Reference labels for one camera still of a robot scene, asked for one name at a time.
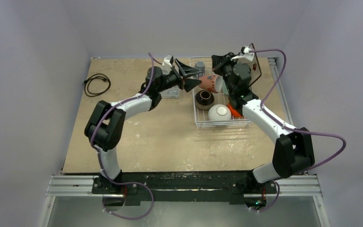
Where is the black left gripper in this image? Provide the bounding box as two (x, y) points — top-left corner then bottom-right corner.
(156, 60), (201, 94)

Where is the grey printed mug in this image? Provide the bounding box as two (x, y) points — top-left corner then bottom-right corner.
(194, 61), (205, 77)

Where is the pink flowered mug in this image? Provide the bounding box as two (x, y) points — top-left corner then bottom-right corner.
(199, 74), (223, 93)

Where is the brown rimmed beige bowl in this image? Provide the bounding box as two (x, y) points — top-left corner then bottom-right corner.
(194, 90), (215, 111)

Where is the square floral plate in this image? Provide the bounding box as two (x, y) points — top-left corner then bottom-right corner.
(248, 53), (262, 87)

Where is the white bowl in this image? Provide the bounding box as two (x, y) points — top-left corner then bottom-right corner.
(207, 104), (232, 126)

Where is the orange bowl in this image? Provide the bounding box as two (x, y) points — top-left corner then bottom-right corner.
(227, 103), (243, 118)

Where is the light green round plate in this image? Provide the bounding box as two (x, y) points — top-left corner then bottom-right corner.
(222, 84), (229, 95)

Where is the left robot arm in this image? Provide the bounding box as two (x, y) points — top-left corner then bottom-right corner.
(84, 58), (201, 193)

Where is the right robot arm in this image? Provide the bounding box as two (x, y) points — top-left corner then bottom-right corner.
(211, 52), (315, 192)

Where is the clear plastic screw box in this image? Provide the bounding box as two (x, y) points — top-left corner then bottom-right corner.
(160, 87), (181, 99)

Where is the white wire dish rack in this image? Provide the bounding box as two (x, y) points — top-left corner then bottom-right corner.
(190, 57), (251, 128)

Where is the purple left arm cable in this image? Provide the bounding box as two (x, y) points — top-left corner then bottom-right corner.
(89, 52), (156, 220)

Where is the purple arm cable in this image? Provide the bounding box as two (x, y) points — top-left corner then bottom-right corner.
(250, 48), (347, 214)
(89, 52), (156, 220)

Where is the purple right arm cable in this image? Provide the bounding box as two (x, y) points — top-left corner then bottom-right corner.
(250, 48), (347, 214)

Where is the black coiled cable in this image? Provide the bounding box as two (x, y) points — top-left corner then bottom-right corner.
(83, 73), (112, 98)

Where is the black table edge rail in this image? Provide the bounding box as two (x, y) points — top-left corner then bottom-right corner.
(47, 171), (321, 209)

